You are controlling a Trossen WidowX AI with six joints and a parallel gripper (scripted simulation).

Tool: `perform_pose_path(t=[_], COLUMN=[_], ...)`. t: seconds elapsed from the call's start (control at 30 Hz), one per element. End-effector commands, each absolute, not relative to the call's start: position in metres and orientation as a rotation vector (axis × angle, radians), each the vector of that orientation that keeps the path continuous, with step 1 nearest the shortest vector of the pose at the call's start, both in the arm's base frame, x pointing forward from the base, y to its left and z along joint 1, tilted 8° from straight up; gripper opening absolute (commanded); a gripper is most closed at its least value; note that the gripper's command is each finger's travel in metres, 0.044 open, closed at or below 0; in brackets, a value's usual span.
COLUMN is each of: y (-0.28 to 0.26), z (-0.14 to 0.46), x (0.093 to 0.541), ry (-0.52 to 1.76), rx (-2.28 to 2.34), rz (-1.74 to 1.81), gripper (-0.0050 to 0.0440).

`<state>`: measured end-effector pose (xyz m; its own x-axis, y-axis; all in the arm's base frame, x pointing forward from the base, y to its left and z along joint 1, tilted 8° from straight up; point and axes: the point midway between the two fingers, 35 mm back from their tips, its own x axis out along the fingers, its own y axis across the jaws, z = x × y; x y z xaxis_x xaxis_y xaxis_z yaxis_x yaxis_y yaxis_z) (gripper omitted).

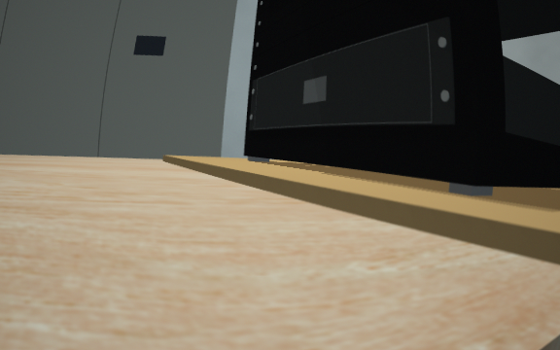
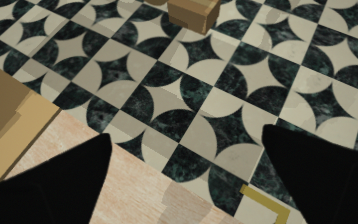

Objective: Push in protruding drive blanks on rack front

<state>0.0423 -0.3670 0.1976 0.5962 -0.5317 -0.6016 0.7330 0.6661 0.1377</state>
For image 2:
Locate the tan flat board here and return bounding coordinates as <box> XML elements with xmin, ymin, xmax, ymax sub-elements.
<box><xmin>0</xmin><ymin>69</ymin><xmax>62</xmax><ymax>182</ymax></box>

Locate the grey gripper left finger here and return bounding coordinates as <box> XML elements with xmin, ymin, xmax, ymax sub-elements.
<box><xmin>0</xmin><ymin>133</ymin><xmax>113</xmax><ymax>224</ymax></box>

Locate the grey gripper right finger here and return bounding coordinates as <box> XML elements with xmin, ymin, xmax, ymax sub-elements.
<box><xmin>261</xmin><ymin>124</ymin><xmax>358</xmax><ymax>224</ymax></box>

